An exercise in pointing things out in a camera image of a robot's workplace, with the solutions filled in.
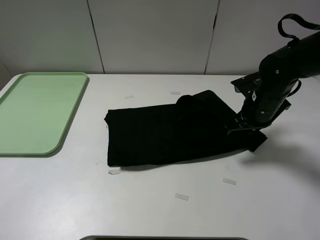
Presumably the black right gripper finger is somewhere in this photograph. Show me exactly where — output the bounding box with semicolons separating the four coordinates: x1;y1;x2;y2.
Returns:
226;127;262;136

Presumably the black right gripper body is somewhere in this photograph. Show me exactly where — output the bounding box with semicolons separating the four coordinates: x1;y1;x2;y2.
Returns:
233;111;272;132

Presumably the black short sleeve t-shirt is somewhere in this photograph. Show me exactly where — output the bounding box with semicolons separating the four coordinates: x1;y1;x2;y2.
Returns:
105;90;267;167

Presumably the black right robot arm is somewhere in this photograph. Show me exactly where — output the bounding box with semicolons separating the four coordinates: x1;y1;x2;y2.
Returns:
227;32;320;133

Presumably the green plastic tray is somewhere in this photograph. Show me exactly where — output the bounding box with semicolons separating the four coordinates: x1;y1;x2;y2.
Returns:
0;72;89;156

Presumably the clear tape marker near right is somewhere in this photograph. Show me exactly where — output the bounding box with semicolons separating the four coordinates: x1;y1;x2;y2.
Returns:
222;177;237;186

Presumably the clear tape marker near middle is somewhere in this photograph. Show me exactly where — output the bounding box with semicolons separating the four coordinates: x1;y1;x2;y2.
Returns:
175;193;189;201

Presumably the clear tape marker near left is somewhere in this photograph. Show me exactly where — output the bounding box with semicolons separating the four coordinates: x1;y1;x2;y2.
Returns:
108;169;121;175

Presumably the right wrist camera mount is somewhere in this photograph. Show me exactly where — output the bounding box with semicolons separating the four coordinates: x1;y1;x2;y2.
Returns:
230;72;291;112

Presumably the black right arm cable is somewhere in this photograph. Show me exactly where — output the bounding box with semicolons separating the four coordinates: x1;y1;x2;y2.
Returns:
277;13;320;97

